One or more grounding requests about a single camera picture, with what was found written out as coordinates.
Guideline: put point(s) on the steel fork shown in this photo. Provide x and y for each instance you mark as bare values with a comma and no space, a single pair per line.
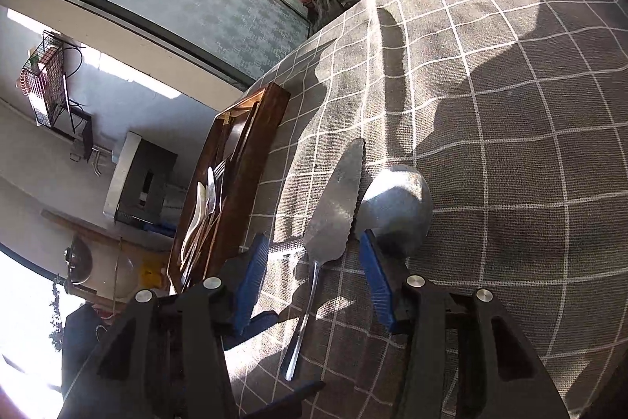
214,187

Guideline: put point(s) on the plastic bag on floor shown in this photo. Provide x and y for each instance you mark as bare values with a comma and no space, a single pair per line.
321,12

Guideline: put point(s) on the large steel ladle spoon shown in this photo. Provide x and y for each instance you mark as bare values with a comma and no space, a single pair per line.
397,206

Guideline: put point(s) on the white ceramic spoon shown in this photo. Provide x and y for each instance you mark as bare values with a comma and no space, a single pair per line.
199,212

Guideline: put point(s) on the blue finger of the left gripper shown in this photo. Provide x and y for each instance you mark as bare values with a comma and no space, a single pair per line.
258,324

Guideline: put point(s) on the white sink cabinet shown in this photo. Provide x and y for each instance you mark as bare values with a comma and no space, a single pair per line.
138,187

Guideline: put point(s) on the wooden utensil tray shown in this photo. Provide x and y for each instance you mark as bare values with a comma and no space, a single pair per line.
243,133

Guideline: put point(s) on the steel serrated cake server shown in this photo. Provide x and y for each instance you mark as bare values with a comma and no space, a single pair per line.
326,235

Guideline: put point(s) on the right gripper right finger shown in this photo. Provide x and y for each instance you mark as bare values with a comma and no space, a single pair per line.
500,373

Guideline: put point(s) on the wire rack shelf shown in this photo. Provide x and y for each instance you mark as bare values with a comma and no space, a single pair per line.
42,80

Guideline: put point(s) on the grey checked tablecloth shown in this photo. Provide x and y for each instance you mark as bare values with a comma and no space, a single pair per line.
515,112

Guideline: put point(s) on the dark pot lid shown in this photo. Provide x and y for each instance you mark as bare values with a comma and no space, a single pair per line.
79,261

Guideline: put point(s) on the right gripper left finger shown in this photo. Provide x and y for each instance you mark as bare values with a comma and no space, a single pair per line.
164,357

